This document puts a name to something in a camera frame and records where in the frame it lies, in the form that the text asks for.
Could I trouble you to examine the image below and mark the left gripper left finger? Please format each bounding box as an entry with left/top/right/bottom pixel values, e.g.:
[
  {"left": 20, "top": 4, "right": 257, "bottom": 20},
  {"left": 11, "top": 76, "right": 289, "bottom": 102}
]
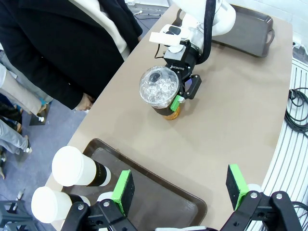
[{"left": 60, "top": 169, "right": 135, "bottom": 231}]

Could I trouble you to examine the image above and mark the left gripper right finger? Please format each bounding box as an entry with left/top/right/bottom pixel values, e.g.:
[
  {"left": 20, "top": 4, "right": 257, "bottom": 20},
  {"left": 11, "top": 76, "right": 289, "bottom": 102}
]
[{"left": 216, "top": 164, "right": 303, "bottom": 231}]

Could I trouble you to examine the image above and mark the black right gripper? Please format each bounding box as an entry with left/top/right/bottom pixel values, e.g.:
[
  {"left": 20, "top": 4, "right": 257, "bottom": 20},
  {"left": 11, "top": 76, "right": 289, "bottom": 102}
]
[{"left": 164, "top": 40, "right": 202, "bottom": 112}]

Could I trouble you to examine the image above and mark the clear plastic iced coffee cup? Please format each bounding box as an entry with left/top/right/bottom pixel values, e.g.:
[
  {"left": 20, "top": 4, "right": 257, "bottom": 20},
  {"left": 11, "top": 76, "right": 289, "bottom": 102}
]
[{"left": 139, "top": 66, "right": 181, "bottom": 121}]

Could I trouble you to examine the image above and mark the white paper cup black sleeve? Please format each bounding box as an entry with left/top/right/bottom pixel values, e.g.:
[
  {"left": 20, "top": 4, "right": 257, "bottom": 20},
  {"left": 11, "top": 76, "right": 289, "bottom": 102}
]
[
  {"left": 30, "top": 186, "right": 91, "bottom": 224},
  {"left": 51, "top": 145, "right": 112, "bottom": 188}
]

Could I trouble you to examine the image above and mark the brown plastic serving tray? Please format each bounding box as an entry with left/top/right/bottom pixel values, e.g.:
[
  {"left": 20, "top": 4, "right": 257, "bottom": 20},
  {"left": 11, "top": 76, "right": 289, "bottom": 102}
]
[
  {"left": 177, "top": 4, "right": 275, "bottom": 59},
  {"left": 83, "top": 138, "right": 208, "bottom": 231}
]

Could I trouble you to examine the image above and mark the person's right hand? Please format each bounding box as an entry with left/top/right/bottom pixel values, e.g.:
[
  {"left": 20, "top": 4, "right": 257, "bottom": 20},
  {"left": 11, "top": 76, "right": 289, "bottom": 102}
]
[{"left": 75, "top": 94, "right": 95, "bottom": 112}]

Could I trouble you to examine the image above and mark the dark stool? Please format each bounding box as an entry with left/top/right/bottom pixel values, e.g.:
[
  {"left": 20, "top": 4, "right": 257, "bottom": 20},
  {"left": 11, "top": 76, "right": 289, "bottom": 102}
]
[{"left": 0, "top": 199, "right": 37, "bottom": 231}]

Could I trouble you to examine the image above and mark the person in black coat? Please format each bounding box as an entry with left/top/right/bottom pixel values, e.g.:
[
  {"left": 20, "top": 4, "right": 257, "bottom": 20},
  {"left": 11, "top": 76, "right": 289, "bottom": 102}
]
[{"left": 0, "top": 0, "right": 144, "bottom": 110}]

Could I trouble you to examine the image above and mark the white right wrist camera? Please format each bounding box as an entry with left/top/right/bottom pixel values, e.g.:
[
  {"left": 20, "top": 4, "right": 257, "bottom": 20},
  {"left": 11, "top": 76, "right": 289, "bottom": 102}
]
[{"left": 149, "top": 32, "right": 182, "bottom": 48}]

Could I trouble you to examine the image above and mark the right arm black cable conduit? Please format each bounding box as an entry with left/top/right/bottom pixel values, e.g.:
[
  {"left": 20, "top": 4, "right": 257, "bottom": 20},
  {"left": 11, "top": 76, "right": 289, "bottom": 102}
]
[{"left": 195, "top": 0, "right": 217, "bottom": 65}]

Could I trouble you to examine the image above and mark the white plug cable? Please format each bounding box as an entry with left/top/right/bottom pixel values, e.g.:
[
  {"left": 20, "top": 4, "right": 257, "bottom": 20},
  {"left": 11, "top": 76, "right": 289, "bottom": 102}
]
[{"left": 133, "top": 8, "right": 167, "bottom": 17}]

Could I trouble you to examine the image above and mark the black coiled cable bundle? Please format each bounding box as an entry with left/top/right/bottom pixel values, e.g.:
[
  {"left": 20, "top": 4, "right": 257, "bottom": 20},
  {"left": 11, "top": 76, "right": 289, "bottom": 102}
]
[{"left": 284, "top": 87, "right": 308, "bottom": 132}]

